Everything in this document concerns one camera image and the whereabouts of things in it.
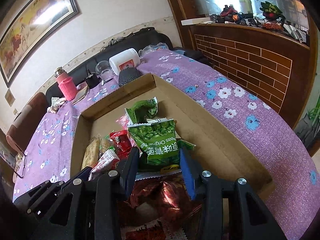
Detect pink bottle with knit sleeve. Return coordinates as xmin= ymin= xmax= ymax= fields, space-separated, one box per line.
xmin=54 ymin=67 xmax=78 ymax=101

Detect purple floral tablecloth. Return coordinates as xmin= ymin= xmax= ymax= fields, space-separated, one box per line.
xmin=13 ymin=49 xmax=319 ymax=239

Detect beige cracker packet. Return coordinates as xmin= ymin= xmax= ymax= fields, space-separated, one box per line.
xmin=81 ymin=135 xmax=112 ymax=170

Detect large red snack packet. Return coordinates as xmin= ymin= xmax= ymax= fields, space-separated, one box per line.
xmin=121 ymin=218 xmax=187 ymax=240

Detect white plastic jar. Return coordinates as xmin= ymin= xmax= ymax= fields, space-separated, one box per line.
xmin=109 ymin=48 xmax=140 ymax=76

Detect cardboard box tray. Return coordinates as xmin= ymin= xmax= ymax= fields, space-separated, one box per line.
xmin=69 ymin=73 xmax=275 ymax=240

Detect small notebook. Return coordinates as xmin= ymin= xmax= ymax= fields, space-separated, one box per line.
xmin=72 ymin=85 xmax=89 ymax=105

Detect green crumpled snack packet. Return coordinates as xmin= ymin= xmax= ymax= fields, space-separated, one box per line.
xmin=125 ymin=97 xmax=158 ymax=125

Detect framed horse painting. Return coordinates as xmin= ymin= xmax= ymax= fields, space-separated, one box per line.
xmin=1 ymin=0 xmax=79 ymax=87

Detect black sofa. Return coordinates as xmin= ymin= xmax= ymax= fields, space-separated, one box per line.
xmin=44 ymin=26 xmax=211 ymax=100

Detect brown armchair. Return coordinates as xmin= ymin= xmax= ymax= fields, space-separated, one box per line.
xmin=6 ymin=92 xmax=48 ymax=155

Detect clear plastic cup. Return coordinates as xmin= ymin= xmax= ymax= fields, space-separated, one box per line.
xmin=95 ymin=60 xmax=114 ymax=81

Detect wooden brick-pattern cabinet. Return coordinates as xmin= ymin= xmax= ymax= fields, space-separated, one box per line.
xmin=168 ymin=0 xmax=318 ymax=128

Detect dark red triangular snack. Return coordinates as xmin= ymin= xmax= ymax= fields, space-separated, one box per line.
xmin=128 ymin=173 xmax=202 ymax=221

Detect pink snack packet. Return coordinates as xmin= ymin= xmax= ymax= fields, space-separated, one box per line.
xmin=116 ymin=114 xmax=131 ymax=130

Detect white red snack packet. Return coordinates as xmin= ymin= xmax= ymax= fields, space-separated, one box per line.
xmin=88 ymin=148 xmax=120 ymax=181

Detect black small cup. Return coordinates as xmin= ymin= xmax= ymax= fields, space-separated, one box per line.
xmin=85 ymin=69 xmax=100 ymax=89

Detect red shiny snack packet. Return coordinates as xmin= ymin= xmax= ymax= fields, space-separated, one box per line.
xmin=110 ymin=130 xmax=132 ymax=160

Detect white cloth gloves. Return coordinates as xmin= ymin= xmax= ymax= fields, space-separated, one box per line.
xmin=47 ymin=97 xmax=67 ymax=114

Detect green pea snack packet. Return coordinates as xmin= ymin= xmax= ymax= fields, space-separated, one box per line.
xmin=128 ymin=118 xmax=196 ymax=166

